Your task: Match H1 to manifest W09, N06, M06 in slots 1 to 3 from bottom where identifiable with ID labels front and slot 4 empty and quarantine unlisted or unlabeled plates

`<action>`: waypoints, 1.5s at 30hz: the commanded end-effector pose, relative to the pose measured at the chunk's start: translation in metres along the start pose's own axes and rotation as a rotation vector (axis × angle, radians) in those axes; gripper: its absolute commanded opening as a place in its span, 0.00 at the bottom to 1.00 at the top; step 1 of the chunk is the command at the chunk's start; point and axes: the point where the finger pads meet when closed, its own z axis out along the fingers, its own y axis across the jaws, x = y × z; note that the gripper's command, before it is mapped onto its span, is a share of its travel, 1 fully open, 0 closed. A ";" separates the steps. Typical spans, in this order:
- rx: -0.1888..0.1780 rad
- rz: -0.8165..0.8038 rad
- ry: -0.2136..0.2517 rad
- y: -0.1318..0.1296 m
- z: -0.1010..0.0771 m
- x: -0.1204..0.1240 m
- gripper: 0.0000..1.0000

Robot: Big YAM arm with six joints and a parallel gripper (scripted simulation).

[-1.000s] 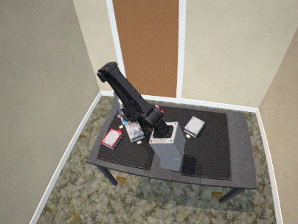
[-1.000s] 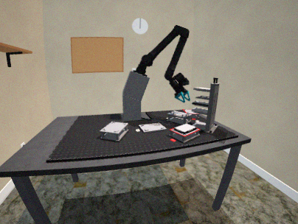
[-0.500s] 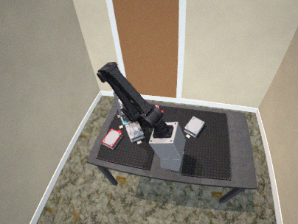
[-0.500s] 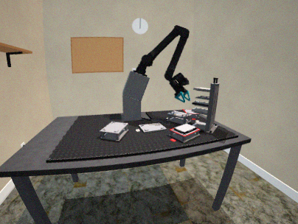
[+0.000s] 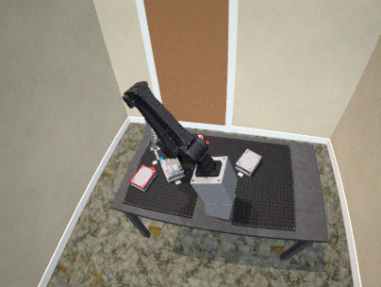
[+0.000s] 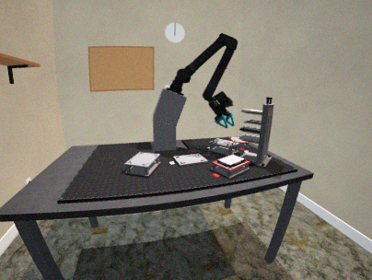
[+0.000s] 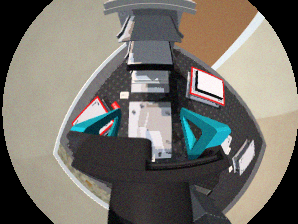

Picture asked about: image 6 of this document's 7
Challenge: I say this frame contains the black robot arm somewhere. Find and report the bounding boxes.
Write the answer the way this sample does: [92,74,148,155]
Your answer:
[166,33,238,113]

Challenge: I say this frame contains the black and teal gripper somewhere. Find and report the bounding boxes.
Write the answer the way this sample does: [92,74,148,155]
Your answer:
[213,108,235,128]

